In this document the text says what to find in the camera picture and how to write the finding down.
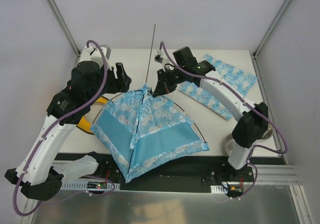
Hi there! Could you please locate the steel pet bowl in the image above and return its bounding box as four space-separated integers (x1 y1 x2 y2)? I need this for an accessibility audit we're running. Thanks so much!
260 123 274 140
224 134 236 156

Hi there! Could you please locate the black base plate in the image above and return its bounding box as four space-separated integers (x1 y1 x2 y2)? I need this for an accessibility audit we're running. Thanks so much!
74 152 259 192

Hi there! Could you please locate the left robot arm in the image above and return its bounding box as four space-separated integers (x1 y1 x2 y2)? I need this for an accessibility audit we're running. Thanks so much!
4 60 132 201

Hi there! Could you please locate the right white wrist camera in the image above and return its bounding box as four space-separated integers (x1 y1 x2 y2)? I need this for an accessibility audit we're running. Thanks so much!
154 49 169 70

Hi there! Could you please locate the black tent pole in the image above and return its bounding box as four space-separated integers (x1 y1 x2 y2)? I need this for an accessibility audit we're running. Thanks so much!
90 93 207 143
127 24 156 174

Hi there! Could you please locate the blue snowman pet tent fabric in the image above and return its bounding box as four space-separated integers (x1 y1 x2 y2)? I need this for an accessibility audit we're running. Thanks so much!
90 85 210 183

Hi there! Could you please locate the white cable duct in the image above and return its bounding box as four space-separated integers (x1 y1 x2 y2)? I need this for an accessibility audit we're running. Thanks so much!
61 180 120 191
210 185 228 194

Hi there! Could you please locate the right white cable duct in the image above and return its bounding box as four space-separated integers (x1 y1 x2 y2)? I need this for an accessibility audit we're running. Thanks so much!
210 185 228 194

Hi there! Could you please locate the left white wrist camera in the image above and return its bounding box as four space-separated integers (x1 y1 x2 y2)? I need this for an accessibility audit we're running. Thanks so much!
84 45 112 67

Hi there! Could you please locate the blue snowman tent mat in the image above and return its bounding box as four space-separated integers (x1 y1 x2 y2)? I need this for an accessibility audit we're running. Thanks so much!
177 54 258 121

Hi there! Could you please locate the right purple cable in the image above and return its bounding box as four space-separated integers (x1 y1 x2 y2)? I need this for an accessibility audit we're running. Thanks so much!
159 40 289 202

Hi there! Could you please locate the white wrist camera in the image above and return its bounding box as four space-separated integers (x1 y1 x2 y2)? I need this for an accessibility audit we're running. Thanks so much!
84 45 112 67
154 49 169 70

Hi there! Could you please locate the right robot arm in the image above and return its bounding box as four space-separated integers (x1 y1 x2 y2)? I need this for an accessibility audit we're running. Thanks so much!
152 42 268 182

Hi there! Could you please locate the left white cable duct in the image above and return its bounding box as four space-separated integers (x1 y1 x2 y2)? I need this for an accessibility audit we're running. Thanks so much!
61 180 120 191

